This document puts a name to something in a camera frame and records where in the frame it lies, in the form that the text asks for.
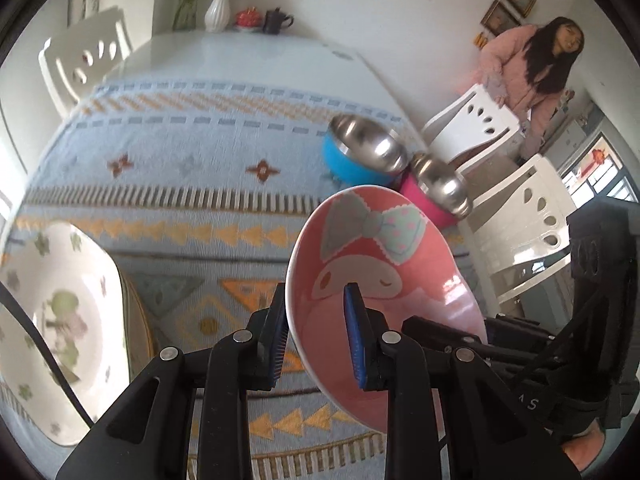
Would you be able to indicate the white chair far right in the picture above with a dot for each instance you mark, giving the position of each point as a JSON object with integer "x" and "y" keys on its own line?
{"x": 471, "y": 130}

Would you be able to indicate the dark mug with lid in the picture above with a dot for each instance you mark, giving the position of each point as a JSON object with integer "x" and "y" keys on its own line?
{"x": 275, "y": 21}

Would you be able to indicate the white chair left side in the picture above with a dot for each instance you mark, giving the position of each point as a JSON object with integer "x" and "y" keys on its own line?
{"x": 73, "y": 62}

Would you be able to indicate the white ribbed flower vase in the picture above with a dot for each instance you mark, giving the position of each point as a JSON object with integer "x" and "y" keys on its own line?
{"x": 217, "y": 17}

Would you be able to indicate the woman in pink coat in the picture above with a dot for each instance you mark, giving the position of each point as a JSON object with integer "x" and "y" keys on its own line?
{"x": 526, "y": 69}

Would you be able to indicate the pink cartoon plate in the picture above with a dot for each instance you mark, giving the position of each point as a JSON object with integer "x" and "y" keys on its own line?
{"x": 376, "y": 238}

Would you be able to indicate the pink steel bowl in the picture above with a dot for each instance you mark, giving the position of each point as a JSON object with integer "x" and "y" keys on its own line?
{"x": 438, "y": 190}

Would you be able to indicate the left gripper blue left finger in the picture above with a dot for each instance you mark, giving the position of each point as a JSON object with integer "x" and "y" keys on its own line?
{"x": 272, "y": 341}

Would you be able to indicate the blue steel bowl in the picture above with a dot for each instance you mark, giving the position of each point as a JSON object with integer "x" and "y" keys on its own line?
{"x": 359, "y": 151}

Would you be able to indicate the white floral plate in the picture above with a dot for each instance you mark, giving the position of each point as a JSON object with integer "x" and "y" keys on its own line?
{"x": 70, "y": 289}

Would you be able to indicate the white chair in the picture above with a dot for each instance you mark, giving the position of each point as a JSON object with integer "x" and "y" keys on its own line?
{"x": 73, "y": 62}
{"x": 471, "y": 130}
{"x": 520, "y": 220}

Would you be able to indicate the person's right hand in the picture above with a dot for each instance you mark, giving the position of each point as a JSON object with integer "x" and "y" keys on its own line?
{"x": 592, "y": 448}

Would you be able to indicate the small framed picture lower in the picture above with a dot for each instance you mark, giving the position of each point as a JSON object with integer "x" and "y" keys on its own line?
{"x": 498, "y": 19}

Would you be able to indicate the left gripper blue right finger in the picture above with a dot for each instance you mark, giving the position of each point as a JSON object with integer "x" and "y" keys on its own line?
{"x": 364, "y": 328}

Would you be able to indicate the light blue patterned mat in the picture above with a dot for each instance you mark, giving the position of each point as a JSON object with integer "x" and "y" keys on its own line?
{"x": 196, "y": 188}

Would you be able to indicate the white chair near right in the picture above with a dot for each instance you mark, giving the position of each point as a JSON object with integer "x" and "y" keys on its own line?
{"x": 520, "y": 220}

